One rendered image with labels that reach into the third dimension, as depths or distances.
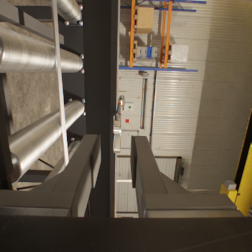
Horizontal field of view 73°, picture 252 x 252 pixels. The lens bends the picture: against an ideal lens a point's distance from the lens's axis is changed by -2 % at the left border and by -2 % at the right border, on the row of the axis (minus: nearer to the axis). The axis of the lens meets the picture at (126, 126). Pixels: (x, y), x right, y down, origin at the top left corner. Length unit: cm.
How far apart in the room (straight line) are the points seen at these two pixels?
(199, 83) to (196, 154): 415
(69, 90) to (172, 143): 949
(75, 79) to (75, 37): 27
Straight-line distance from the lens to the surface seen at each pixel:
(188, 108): 1017
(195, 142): 1096
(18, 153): 54
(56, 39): 77
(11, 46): 51
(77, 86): 130
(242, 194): 877
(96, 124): 36
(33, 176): 164
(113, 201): 34
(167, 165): 1102
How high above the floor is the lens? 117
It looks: 1 degrees up
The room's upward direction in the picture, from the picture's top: 91 degrees clockwise
